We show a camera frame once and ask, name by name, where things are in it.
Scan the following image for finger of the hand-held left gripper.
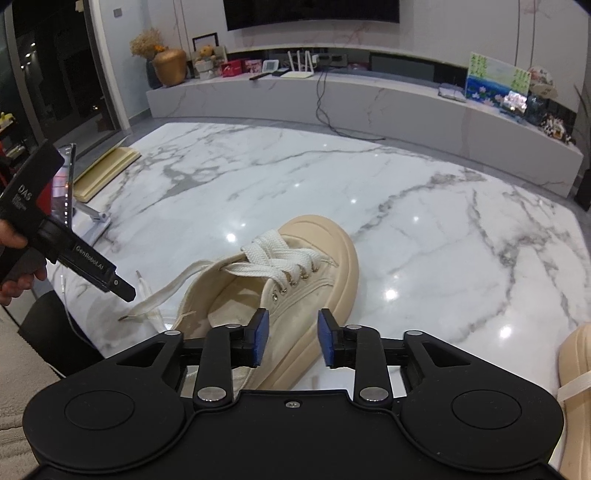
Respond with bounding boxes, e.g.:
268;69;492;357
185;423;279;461
110;272;137;304

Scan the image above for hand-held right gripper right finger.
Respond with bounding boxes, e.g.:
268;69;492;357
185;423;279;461
317;308;474;408

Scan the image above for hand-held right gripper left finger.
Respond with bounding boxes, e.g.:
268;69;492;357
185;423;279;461
108;308;271;408

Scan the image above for white shoelace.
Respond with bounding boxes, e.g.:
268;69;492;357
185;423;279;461
119;233;338;325
557;368;591;402

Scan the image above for beige canvas shoe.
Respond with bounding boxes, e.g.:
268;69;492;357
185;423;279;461
556;322;591;480
175;213;361;393

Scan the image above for person's left hand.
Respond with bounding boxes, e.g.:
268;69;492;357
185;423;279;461
0;220;48;306

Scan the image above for silver phone stand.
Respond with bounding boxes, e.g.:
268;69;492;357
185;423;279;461
51;143;112;241

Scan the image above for pale yellow notepad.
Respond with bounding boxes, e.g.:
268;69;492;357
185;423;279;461
74;147;142;203

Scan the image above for dark glass sliding door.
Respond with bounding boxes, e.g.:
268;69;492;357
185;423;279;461
0;0;130;154

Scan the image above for beige fabric sofa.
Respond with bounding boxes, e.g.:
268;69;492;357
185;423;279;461
0;305;66;480

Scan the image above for gold vase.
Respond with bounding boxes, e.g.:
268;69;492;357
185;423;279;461
151;48;188;88

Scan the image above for dried flower bunch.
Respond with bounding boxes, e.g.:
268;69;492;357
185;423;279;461
129;28;167;61

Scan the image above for yellow teddy bear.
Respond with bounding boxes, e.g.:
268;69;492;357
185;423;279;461
194;45;221;77

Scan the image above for white marble tv cabinet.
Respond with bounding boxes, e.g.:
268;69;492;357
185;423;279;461
146;44;585;199

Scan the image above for white router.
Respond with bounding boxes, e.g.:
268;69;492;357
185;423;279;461
280;50;316;79

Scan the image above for white flat box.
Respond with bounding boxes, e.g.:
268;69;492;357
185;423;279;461
437;83;467;103

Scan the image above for potted plant black pot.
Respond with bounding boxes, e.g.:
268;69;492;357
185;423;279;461
573;83;591;209

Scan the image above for small framed photo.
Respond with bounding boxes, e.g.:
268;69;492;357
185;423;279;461
501;90;527;116

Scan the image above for colourful picture box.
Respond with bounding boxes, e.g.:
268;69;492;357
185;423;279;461
465;52;530;108

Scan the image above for dark glass jar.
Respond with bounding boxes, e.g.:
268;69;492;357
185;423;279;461
523;95;550;127

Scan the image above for black white toy blocks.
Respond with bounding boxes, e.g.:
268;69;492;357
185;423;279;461
540;113;578;147

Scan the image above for black flat television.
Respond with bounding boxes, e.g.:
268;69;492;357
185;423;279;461
223;0;401;32

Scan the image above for white round fan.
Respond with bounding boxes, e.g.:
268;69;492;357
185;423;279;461
526;66;555;99

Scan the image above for white charging cable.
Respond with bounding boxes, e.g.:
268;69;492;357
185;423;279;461
59;271;99;348

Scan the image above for black power cable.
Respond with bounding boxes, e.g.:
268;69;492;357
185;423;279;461
315;68;387;142

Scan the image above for black picture frame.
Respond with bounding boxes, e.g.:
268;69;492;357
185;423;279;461
191;32;219;56

